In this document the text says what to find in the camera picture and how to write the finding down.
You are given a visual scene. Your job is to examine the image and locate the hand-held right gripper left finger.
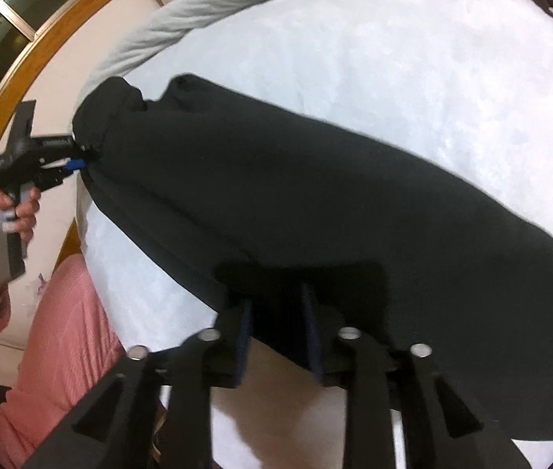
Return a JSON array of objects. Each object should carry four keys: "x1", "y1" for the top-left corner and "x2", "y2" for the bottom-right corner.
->
[{"x1": 25, "y1": 298, "x2": 256, "y2": 469}]

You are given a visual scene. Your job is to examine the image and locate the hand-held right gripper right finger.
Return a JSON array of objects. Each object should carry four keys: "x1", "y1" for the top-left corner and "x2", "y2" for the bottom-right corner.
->
[{"x1": 300, "y1": 283, "x2": 524, "y2": 469}]

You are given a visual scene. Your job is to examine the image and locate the person's pink pyjama legs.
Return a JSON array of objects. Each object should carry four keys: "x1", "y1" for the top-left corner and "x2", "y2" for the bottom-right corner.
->
[{"x1": 0, "y1": 253, "x2": 128, "y2": 469}]

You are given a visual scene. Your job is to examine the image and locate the white bed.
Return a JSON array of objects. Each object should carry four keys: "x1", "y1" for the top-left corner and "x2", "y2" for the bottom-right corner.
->
[{"x1": 75, "y1": 0, "x2": 553, "y2": 469}]

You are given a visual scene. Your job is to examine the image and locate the black pants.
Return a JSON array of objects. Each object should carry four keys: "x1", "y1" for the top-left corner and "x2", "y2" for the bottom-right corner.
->
[{"x1": 71, "y1": 73, "x2": 553, "y2": 443}]

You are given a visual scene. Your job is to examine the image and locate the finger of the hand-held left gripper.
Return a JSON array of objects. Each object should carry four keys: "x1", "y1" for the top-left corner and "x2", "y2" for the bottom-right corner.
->
[
  {"x1": 37, "y1": 137, "x2": 87, "y2": 156},
  {"x1": 37, "y1": 157, "x2": 85, "y2": 191}
]

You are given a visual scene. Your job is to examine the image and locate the grey duvet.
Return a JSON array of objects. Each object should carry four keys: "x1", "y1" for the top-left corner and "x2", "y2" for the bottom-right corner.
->
[{"x1": 84, "y1": 0, "x2": 524, "y2": 103}]

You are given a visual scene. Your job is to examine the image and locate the person's left hand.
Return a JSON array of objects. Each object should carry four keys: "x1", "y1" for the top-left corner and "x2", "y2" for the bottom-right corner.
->
[{"x1": 0, "y1": 186, "x2": 43, "y2": 274}]

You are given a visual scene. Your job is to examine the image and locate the wooden door frame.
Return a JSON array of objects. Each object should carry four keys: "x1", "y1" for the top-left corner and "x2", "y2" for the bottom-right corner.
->
[{"x1": 0, "y1": 0, "x2": 143, "y2": 206}]

